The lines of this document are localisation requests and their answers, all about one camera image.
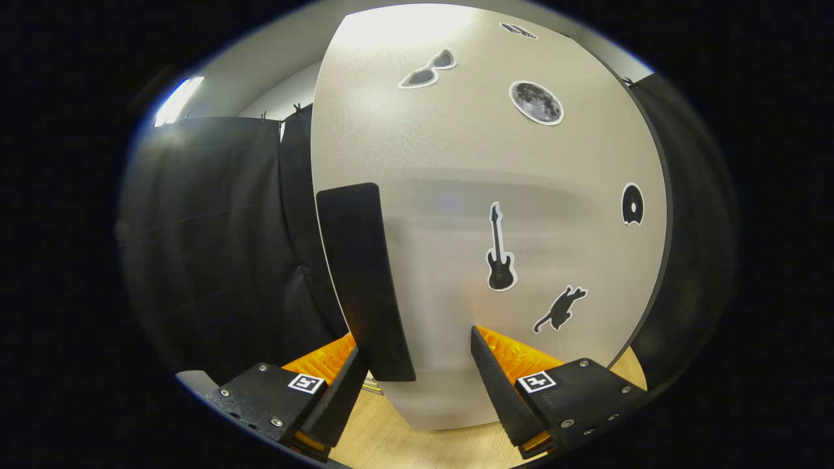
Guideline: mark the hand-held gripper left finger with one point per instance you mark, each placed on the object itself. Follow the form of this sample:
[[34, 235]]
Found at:
[[342, 407]]

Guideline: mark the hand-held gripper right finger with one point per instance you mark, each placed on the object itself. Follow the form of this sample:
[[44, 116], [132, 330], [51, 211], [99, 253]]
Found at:
[[505, 391]]

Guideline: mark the ceiling light panel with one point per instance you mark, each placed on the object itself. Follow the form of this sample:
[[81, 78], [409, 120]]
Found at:
[[177, 101]]

